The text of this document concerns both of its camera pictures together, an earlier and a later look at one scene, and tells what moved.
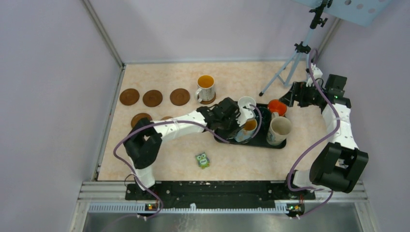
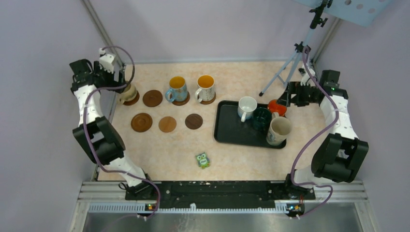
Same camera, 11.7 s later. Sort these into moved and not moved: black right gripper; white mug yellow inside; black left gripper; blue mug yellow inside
Moved: blue mug yellow inside; black left gripper
Not moved: black right gripper; white mug yellow inside
